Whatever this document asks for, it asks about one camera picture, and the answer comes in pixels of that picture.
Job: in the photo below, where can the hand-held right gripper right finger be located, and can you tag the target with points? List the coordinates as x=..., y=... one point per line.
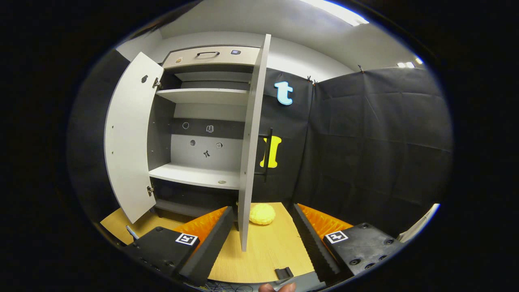
x=312, y=247

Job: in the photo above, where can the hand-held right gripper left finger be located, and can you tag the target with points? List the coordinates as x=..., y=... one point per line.
x=211, y=247

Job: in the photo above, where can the white grey cabinet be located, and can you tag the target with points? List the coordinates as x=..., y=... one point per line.
x=231, y=158

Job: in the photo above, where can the white cabinet door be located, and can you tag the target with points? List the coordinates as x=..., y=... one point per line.
x=251, y=142
x=129, y=142

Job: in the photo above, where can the white cabinet shelf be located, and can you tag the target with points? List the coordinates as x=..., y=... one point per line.
x=202, y=96
x=190, y=175

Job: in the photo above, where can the beige cabinet drawer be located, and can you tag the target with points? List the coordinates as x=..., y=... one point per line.
x=219, y=61

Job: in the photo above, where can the small black block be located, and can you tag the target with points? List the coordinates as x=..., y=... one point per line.
x=284, y=272

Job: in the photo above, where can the yellow round sponge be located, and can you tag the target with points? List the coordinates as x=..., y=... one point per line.
x=262, y=213

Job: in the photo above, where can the black backdrop cloth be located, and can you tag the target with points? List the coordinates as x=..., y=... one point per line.
x=89, y=142
x=365, y=154

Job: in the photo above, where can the small ceiling light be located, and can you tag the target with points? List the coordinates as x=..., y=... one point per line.
x=409, y=63

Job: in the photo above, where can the long ceiling light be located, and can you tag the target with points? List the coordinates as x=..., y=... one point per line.
x=336, y=11

